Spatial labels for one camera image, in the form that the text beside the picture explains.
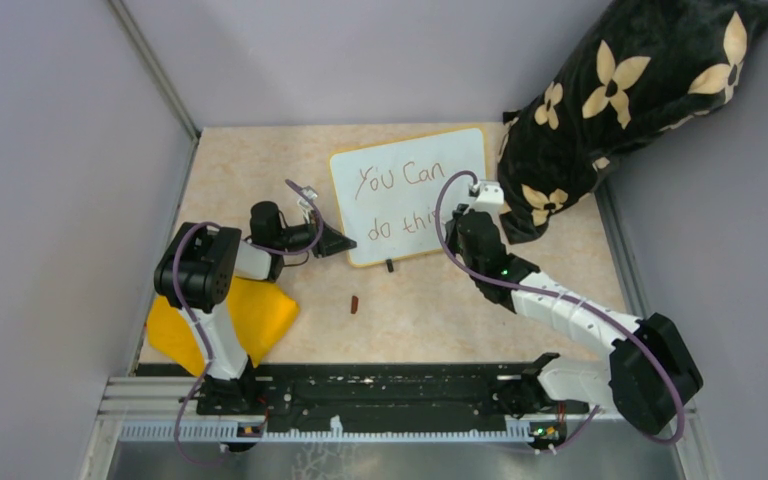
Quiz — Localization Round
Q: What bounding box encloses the yellow folded cloth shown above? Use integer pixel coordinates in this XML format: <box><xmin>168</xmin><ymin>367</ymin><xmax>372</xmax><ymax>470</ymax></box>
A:
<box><xmin>147</xmin><ymin>277</ymin><xmax>300</xmax><ymax>376</ymax></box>

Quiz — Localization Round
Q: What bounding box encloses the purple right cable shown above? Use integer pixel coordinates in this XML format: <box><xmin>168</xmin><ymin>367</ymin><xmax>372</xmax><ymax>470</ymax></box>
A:
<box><xmin>434</xmin><ymin>170</ymin><xmax>687</xmax><ymax>453</ymax></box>

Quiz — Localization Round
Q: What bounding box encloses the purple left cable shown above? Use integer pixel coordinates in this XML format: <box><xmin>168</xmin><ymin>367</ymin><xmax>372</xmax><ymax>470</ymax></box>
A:
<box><xmin>171</xmin><ymin>178</ymin><xmax>326</xmax><ymax>465</ymax></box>

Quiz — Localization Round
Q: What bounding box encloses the black floral pillow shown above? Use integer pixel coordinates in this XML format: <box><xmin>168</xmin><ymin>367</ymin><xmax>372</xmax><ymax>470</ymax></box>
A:
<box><xmin>497</xmin><ymin>1</ymin><xmax>768</xmax><ymax>244</ymax></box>

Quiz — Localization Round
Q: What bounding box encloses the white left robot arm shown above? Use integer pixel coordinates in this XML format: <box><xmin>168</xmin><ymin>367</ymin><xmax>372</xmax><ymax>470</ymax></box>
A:
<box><xmin>146</xmin><ymin>201</ymin><xmax>357</xmax><ymax>414</ymax></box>

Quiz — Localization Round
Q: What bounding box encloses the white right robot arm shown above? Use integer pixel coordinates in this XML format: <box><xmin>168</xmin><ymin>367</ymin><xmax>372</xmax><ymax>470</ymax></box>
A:
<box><xmin>444</xmin><ymin>204</ymin><xmax>704</xmax><ymax>436</ymax></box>

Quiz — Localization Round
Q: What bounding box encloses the yellow-framed whiteboard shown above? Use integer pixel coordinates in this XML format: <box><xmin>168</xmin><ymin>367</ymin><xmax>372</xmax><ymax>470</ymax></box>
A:
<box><xmin>329</xmin><ymin>127</ymin><xmax>487</xmax><ymax>267</ymax></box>

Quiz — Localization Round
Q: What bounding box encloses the purple cable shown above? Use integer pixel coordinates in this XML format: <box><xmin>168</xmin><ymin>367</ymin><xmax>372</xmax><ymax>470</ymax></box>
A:
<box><xmin>171</xmin><ymin>178</ymin><xmax>326</xmax><ymax>465</ymax></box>
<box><xmin>434</xmin><ymin>170</ymin><xmax>687</xmax><ymax>453</ymax></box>

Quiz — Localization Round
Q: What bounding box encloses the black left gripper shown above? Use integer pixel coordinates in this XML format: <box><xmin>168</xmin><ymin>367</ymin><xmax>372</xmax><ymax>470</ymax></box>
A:
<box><xmin>275</xmin><ymin>209</ymin><xmax>357</xmax><ymax>258</ymax></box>

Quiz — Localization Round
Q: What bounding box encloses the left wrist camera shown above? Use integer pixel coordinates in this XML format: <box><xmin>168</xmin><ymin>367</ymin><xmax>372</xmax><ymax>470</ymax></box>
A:
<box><xmin>297</xmin><ymin>186</ymin><xmax>318</xmax><ymax>215</ymax></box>

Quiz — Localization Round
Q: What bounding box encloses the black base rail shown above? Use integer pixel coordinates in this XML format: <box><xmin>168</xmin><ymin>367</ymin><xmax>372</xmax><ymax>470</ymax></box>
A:
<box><xmin>118</xmin><ymin>360</ymin><xmax>591</xmax><ymax>452</ymax></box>

